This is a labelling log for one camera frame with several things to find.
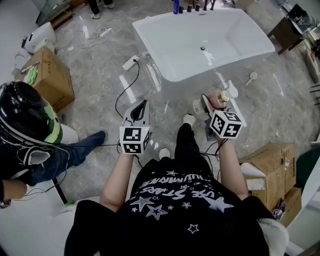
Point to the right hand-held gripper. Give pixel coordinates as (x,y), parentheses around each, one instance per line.
(225,125)

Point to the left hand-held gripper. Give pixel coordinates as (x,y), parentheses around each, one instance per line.
(132,140)

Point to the white bathtub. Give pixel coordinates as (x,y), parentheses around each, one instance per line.
(190,37)

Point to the person's left forearm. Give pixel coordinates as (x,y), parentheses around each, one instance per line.
(117,180)

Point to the person's right forearm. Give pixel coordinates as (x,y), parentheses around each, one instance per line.
(231,170)

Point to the another person's forearm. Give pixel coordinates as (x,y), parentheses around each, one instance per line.
(12,191)

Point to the person's white shoe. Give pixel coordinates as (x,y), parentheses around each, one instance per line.
(164,153)
(189,118)

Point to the person's black trousers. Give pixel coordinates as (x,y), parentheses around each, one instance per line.
(186,142)

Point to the white power strip with plug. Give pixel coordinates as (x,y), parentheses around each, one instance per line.
(130,63)

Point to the white shower head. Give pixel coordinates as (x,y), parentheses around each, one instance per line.
(253,75)

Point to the grey knitted slippers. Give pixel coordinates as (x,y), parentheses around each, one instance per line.
(63,119)

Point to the tall brown cardboard box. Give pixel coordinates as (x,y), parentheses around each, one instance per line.
(272,172)

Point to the large brown cardboard box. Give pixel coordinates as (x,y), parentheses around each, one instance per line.
(52,80)

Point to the black metal rack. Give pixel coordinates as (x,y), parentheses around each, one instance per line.
(315,95)

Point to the dark wooden table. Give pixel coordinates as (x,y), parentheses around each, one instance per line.
(285,31)

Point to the blue bottle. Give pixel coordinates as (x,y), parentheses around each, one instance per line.
(176,7)

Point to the dark green bin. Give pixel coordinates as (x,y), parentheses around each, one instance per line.
(308,165)

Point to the green crumpled wrapper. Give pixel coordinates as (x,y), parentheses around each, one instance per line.
(32,76)

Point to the person's black star-print shirt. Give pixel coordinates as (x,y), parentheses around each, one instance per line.
(175,220)

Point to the small brown cardboard box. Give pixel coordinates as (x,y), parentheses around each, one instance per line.
(292,207)

